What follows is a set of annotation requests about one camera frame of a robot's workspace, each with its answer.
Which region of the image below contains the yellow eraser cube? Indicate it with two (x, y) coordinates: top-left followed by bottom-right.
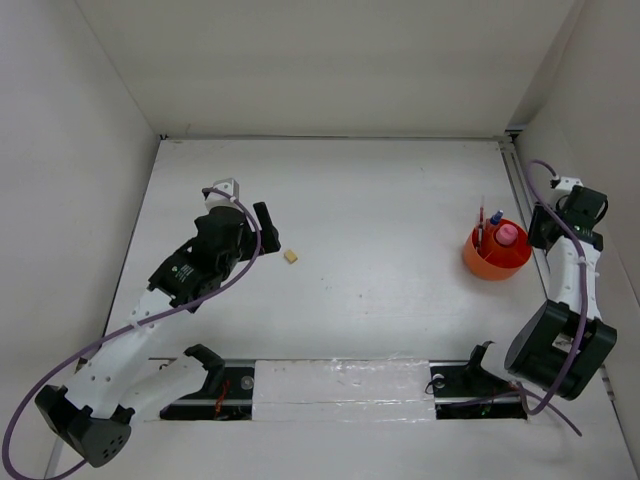
(283, 250), (298, 264)

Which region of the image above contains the clear spray bottle blue cap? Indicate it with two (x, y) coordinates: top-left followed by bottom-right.
(488, 210), (504, 230)

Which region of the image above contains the red ink pen refill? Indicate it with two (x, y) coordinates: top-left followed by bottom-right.
(476, 197), (486, 254)

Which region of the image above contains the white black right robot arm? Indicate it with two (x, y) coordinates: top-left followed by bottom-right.
(504, 177), (617, 400)

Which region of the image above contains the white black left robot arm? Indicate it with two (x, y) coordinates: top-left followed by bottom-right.
(35, 199), (281, 468)

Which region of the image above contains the orange round stationery container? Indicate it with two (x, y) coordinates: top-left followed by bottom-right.
(462, 219), (532, 281)

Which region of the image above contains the pink capped item in container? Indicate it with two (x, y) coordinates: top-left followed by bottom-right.
(494, 224), (519, 247)

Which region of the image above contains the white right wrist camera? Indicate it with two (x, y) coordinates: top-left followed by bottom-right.
(550, 176), (583, 195)

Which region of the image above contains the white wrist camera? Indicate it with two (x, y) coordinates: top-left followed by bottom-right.
(550, 176), (583, 195)
(202, 178), (240, 212)

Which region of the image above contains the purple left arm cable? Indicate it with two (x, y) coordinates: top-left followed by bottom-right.
(0, 187), (264, 479)

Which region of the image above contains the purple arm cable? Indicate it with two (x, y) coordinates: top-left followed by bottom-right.
(0, 187), (264, 479)
(519, 159), (591, 436)

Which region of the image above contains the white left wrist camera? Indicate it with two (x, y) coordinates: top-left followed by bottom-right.
(202, 178), (240, 212)

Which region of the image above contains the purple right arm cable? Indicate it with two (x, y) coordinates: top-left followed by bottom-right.
(519, 159), (591, 436)

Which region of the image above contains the aluminium frame rail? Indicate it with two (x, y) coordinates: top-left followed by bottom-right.
(499, 130), (549, 296)

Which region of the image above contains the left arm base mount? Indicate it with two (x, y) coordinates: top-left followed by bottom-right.
(159, 344), (256, 421)

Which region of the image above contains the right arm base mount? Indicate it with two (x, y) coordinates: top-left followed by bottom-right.
(425, 341), (528, 420)

